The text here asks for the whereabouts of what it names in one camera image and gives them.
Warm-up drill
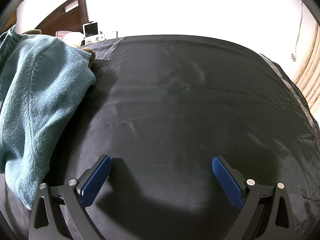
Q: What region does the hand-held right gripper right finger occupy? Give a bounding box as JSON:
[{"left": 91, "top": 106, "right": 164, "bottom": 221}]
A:
[{"left": 212, "top": 156, "right": 295, "bottom": 240}]

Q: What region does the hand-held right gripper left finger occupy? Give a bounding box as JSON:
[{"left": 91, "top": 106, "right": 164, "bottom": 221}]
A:
[{"left": 29, "top": 155, "right": 112, "bottom": 240}]

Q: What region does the teal knit sweater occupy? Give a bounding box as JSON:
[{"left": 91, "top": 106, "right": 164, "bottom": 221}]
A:
[{"left": 0, "top": 26, "right": 96, "bottom": 210}]

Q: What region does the black cloth bed cover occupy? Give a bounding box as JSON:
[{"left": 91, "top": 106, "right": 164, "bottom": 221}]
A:
[{"left": 0, "top": 36, "right": 320, "bottom": 240}]

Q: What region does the brown fleece garment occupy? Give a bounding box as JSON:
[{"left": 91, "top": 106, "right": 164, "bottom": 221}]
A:
[{"left": 21, "top": 29, "right": 97, "bottom": 68}]

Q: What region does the beige curtain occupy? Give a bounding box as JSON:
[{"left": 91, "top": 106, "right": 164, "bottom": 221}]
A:
[{"left": 291, "top": 20, "right": 320, "bottom": 110}]

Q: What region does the pile of pink bedding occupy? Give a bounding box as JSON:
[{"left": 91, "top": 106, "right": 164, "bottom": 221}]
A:
[{"left": 55, "top": 30, "right": 86, "bottom": 47}]

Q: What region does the white tablet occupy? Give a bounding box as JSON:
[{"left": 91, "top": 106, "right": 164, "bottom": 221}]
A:
[{"left": 83, "top": 22, "right": 98, "bottom": 38}]

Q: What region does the dark wooden headboard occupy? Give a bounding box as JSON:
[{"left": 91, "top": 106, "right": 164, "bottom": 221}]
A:
[{"left": 34, "top": 0, "right": 90, "bottom": 37}]

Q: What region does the wall socket with cable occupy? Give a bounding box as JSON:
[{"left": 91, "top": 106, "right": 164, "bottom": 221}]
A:
[{"left": 291, "top": 2, "right": 304, "bottom": 61}]

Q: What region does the photo collage frame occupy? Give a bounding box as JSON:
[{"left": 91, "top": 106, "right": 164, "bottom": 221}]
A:
[{"left": 85, "top": 31, "right": 118, "bottom": 46}]

